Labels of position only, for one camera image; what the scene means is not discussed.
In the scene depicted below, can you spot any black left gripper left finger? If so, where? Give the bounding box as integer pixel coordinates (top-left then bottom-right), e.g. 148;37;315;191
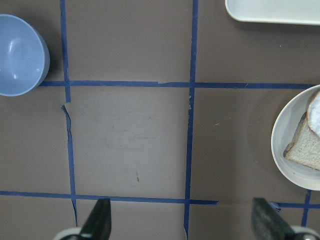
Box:
79;198;111;240

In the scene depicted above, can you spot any white bear tray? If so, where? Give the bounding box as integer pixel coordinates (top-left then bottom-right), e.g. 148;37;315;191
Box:
225;0;320;26

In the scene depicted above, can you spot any blue bowl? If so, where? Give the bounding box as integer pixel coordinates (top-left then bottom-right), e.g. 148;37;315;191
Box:
0;14;51;97

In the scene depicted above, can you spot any fried egg toy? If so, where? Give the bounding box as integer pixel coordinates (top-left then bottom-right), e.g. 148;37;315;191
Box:
307;92;320;137

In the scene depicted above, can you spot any bread slice on plate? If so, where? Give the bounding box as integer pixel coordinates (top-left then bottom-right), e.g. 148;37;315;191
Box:
283;112;320;171

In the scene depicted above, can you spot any cream round plate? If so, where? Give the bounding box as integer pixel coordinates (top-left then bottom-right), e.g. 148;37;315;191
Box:
270;85;320;191

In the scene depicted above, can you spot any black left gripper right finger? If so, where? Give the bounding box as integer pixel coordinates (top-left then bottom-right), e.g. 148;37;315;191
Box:
251;197;295;240

